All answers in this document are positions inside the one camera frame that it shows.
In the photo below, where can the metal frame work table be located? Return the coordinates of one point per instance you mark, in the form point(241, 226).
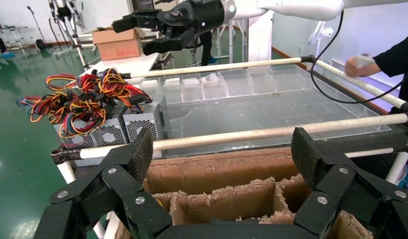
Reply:
point(12, 31)

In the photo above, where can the white metal frame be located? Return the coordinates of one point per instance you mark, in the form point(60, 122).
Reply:
point(231, 39)

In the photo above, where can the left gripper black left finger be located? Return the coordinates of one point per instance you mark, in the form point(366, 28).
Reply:
point(124, 184)

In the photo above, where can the small cardboard box red print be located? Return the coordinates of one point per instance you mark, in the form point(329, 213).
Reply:
point(118, 46)

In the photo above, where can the bare person hand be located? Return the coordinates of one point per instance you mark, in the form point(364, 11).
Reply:
point(359, 69)

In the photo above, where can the white table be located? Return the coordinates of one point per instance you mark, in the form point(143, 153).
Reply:
point(137, 64)

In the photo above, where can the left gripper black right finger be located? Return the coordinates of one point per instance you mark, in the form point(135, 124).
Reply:
point(342, 184)

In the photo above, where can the thin black pole stand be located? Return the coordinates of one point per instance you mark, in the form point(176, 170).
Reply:
point(37, 26)

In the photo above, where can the person in black shirt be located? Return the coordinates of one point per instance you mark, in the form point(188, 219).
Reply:
point(398, 56)

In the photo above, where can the standing person black trousers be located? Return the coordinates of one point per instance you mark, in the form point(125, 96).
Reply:
point(207, 46)

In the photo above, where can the clear acrylic divider tray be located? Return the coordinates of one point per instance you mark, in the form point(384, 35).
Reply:
point(256, 112)

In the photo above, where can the metal tripod stand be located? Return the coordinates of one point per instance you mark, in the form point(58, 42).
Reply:
point(73, 19)

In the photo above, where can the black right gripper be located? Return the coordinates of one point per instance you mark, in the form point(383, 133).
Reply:
point(197, 16)

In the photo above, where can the blue shoe cover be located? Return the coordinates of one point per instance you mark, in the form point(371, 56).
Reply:
point(407, 178)

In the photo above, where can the brown cardboard box with dividers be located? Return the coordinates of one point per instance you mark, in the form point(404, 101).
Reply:
point(223, 171)

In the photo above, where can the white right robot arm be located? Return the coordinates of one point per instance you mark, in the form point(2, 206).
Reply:
point(306, 8)

